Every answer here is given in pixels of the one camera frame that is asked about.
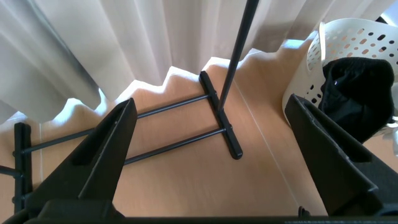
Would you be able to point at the black clothes rack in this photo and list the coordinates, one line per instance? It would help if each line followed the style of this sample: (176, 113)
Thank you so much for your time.
(241, 40)

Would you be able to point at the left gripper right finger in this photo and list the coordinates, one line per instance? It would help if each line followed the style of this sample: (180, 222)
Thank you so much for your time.
(335, 168)

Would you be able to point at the black garment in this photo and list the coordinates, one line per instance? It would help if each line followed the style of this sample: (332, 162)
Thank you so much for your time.
(357, 93)

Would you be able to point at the white laundry basket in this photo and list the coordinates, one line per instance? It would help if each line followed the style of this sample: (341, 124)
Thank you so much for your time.
(298, 84)

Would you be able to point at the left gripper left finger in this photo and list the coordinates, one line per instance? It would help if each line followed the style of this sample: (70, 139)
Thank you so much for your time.
(93, 168)

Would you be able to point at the beige curtain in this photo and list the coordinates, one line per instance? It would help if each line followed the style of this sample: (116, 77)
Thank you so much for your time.
(140, 37)

